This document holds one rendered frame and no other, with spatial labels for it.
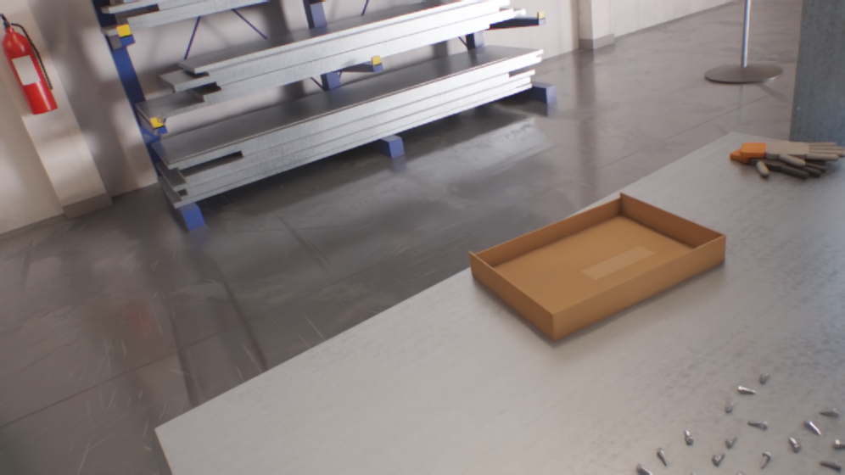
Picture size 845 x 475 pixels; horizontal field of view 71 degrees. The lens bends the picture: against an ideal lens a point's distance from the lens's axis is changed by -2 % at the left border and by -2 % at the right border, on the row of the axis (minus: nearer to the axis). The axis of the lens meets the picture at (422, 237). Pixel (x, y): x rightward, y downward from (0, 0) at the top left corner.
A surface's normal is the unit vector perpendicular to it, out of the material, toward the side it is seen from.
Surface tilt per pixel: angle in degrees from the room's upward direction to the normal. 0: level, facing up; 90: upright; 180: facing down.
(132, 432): 0
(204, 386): 0
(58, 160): 90
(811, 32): 90
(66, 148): 90
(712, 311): 0
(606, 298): 90
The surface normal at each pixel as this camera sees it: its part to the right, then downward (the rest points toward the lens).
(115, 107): 0.51, 0.31
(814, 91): -0.85, 0.36
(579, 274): -0.17, -0.88
